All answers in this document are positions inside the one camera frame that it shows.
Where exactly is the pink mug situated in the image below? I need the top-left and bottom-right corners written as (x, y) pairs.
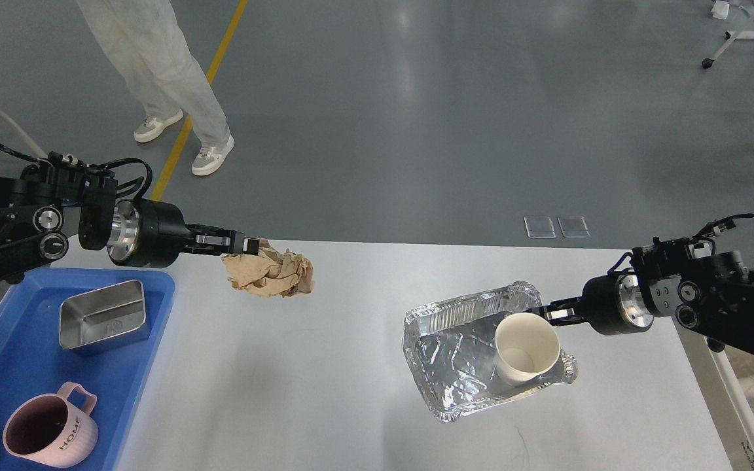
top-left (2, 381), bottom-right (99, 468)

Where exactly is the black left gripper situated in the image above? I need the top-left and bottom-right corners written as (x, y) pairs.
top-left (107, 199), bottom-right (260, 268)

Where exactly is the blue plastic tray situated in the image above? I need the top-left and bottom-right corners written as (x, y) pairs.
top-left (0, 268), bottom-right (175, 470)

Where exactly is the stainless steel square tray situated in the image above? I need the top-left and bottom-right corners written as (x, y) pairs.
top-left (59, 279), bottom-right (151, 356)

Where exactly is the person in grey trousers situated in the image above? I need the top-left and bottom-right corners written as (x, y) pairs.
top-left (76, 1), bottom-right (234, 177)

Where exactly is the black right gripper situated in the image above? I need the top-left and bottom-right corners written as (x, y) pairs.
top-left (528, 273), bottom-right (655, 335)

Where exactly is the white plastic bin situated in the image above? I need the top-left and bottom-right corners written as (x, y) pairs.
top-left (674, 324), bottom-right (754, 470)

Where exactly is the aluminium foil tray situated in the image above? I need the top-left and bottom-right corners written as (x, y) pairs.
top-left (402, 281), bottom-right (579, 423)

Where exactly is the brown paper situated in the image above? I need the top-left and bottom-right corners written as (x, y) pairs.
top-left (221, 239), bottom-right (315, 298)

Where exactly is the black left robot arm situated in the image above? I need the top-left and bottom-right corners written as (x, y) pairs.
top-left (0, 143), bottom-right (260, 283)

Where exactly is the cream paper cup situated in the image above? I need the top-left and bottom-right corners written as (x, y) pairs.
top-left (494, 312), bottom-right (562, 385)

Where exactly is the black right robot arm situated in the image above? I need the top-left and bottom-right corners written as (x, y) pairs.
top-left (530, 213), bottom-right (754, 356)

